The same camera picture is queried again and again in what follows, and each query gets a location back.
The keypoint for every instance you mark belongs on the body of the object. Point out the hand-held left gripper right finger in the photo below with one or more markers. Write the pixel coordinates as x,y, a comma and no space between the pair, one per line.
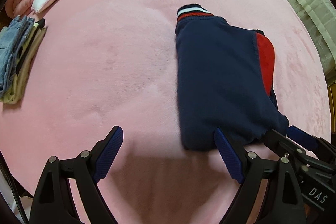
228,158

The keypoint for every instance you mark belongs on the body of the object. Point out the pink fleece bed blanket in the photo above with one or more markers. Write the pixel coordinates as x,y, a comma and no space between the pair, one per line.
105,56

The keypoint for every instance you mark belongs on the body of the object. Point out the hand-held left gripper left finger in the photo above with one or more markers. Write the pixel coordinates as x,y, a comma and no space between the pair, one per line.
110,155

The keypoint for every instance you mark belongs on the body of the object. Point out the wooden drawer cabinet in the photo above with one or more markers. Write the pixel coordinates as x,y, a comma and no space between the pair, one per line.
332,98

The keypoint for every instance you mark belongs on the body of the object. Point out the navy and red baseball jacket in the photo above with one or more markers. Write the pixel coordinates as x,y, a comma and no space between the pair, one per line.
218,69

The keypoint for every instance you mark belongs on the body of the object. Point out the folded blue jeans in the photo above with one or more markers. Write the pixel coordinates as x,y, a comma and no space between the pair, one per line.
10,45

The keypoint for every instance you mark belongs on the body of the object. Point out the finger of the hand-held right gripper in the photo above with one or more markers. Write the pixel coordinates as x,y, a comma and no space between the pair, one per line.
302,137
281,142

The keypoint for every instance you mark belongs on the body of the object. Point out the folded black garment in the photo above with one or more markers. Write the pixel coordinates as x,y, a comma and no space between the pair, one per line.
40,23

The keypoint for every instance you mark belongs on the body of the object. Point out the folded beige clothes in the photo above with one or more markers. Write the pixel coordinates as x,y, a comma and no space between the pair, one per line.
29,56

